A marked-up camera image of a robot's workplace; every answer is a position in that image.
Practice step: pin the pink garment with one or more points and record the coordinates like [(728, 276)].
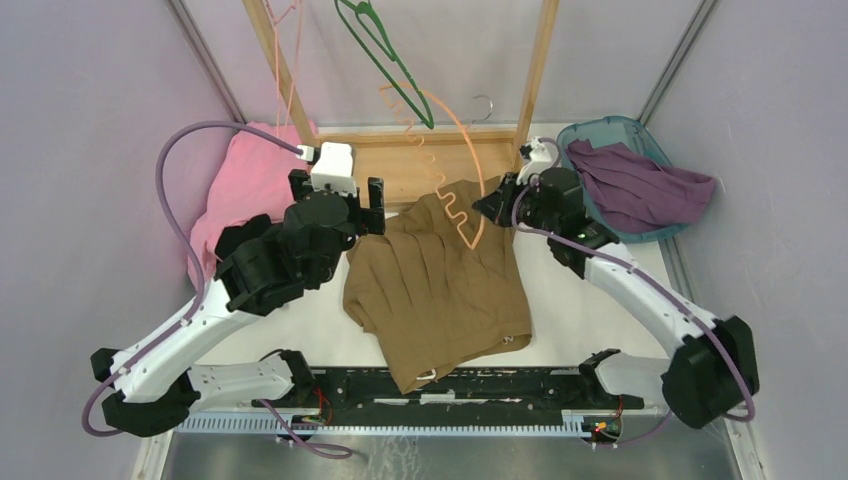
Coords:
[(252, 180)]

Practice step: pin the wooden clothes rack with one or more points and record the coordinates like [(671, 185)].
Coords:
[(386, 153)]

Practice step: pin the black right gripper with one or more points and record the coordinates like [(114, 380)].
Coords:
[(497, 206)]

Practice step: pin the teal plastic bin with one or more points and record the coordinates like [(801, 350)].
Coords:
[(610, 130)]

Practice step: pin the green hanger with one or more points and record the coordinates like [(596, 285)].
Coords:
[(364, 23)]

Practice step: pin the purple garment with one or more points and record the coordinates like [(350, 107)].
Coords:
[(636, 195)]

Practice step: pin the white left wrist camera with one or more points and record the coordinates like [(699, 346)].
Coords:
[(332, 167)]

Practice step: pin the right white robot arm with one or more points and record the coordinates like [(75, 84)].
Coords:
[(710, 370)]

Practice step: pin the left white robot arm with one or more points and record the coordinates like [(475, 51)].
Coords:
[(154, 385)]

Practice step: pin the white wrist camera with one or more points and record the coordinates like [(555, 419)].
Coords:
[(538, 154), (332, 167)]

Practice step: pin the black garment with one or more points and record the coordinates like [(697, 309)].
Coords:
[(244, 240)]

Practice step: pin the pink thin hanger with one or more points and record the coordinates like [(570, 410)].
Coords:
[(288, 106)]

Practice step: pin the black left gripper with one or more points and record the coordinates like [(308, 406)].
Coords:
[(369, 219)]

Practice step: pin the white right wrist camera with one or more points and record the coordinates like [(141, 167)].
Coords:
[(538, 154)]

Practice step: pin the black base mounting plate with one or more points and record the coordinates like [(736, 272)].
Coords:
[(466, 397)]

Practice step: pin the tan brown pleated skirt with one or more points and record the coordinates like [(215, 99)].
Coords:
[(431, 302)]

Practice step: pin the orange wavy hanger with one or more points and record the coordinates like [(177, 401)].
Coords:
[(445, 157)]

